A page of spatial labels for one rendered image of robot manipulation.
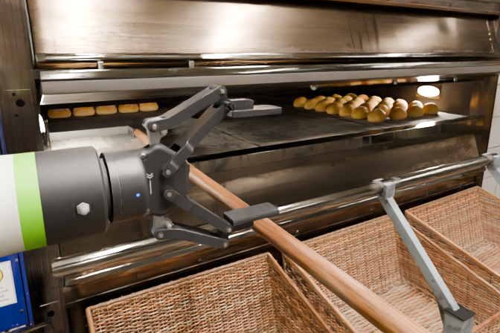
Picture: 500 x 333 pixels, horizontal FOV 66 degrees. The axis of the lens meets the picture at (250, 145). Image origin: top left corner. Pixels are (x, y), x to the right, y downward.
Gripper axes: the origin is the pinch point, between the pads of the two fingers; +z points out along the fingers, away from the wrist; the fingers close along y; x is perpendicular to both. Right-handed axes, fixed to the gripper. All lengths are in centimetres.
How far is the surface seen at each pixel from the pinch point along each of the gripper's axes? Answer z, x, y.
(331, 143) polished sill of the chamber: 62, -56, 17
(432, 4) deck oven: 109, -57, -31
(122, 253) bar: -16.1, -17.2, 17.3
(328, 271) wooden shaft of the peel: 4.6, 7.6, 13.5
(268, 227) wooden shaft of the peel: 4.7, -6.8, 13.4
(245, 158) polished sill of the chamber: 28, -55, 17
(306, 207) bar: 21.2, -17.7, 17.6
